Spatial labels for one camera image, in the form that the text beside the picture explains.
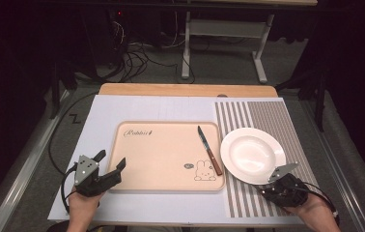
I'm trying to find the white round plate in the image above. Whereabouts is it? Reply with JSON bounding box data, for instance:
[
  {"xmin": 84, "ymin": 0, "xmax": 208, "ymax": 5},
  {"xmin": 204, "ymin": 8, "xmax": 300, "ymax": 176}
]
[{"xmin": 219, "ymin": 127, "xmax": 287, "ymax": 186}]

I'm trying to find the striped white placemat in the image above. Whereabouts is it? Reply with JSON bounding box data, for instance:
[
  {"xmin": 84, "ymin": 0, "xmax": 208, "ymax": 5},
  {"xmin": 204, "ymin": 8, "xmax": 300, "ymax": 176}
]
[{"xmin": 47, "ymin": 94, "xmax": 304, "ymax": 226}]

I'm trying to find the bundle of floor cables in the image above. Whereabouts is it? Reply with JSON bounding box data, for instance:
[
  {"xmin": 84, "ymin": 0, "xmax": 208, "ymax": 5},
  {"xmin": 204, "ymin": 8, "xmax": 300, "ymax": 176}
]
[{"xmin": 106, "ymin": 18, "xmax": 198, "ymax": 85}]

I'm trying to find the person's right hand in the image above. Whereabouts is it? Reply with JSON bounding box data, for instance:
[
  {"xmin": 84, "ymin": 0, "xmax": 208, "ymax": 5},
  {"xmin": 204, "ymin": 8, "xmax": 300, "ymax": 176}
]
[{"xmin": 283, "ymin": 192, "xmax": 336, "ymax": 225}]

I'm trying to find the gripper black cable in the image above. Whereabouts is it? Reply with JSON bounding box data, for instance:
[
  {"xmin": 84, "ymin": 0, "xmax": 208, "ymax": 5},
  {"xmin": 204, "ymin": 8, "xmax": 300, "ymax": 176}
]
[
  {"xmin": 295, "ymin": 182, "xmax": 341, "ymax": 226},
  {"xmin": 48, "ymin": 92, "xmax": 99, "ymax": 216}
]

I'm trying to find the grey striped placemat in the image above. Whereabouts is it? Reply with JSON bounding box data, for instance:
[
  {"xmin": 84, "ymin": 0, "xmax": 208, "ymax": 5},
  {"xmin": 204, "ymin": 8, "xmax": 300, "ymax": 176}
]
[{"xmin": 213, "ymin": 100, "xmax": 322, "ymax": 218}]

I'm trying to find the black stand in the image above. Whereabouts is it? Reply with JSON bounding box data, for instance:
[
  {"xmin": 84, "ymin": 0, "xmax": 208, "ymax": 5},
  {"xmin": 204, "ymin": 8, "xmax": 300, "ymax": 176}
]
[
  {"xmin": 275, "ymin": 69, "xmax": 328, "ymax": 133},
  {"xmin": 49, "ymin": 61, "xmax": 78, "ymax": 120}
]

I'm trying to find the metal floor rail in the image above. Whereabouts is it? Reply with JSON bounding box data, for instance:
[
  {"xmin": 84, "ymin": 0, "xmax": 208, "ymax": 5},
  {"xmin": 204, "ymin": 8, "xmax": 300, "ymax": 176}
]
[
  {"xmin": 0, "ymin": 90, "xmax": 72, "ymax": 232},
  {"xmin": 299, "ymin": 96, "xmax": 365, "ymax": 232}
]

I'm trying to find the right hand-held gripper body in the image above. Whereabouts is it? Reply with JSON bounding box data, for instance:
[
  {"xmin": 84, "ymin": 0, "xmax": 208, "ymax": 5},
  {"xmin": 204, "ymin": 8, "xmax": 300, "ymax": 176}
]
[{"xmin": 262, "ymin": 162, "xmax": 309, "ymax": 208}]

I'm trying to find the white metal stand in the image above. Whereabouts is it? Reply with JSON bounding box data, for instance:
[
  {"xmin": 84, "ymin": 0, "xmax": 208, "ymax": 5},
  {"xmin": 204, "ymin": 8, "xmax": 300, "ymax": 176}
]
[{"xmin": 181, "ymin": 11, "xmax": 276, "ymax": 85}]

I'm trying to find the beige tray with rabbit print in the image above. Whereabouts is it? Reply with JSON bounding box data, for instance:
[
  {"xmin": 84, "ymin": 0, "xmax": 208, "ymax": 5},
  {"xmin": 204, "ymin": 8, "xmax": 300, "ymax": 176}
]
[{"xmin": 106, "ymin": 120, "xmax": 227, "ymax": 193}]

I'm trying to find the knife with wooden handle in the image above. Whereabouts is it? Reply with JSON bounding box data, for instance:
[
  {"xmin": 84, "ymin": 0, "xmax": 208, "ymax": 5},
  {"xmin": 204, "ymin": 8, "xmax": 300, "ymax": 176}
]
[{"xmin": 197, "ymin": 125, "xmax": 224, "ymax": 177}]

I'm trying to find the person's left hand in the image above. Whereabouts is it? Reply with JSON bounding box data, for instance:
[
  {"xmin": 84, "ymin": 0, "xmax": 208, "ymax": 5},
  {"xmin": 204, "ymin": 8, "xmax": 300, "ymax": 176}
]
[{"xmin": 68, "ymin": 188, "xmax": 106, "ymax": 223}]

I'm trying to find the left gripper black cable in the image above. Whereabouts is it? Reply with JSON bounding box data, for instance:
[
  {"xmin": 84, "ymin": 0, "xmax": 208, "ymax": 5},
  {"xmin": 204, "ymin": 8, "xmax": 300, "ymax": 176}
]
[{"xmin": 48, "ymin": 92, "xmax": 99, "ymax": 216}]

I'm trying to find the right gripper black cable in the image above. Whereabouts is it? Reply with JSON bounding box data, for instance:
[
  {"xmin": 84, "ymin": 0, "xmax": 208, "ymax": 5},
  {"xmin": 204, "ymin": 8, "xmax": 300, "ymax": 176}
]
[{"xmin": 295, "ymin": 182, "xmax": 341, "ymax": 226}]

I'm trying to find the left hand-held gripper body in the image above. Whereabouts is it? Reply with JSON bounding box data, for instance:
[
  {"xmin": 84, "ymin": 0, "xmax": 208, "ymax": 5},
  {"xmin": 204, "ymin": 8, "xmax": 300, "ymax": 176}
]
[{"xmin": 73, "ymin": 155, "xmax": 123, "ymax": 198}]

